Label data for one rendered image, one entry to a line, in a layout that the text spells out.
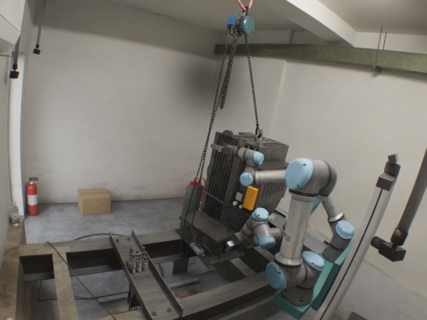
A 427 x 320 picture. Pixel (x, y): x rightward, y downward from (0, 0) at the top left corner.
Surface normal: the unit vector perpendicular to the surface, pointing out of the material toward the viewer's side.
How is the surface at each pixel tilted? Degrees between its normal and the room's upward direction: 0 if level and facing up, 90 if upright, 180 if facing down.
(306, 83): 90
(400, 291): 90
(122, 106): 90
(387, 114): 90
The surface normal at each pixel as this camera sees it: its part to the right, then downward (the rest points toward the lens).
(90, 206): 0.62, 0.31
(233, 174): -0.67, 0.05
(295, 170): -0.89, -0.22
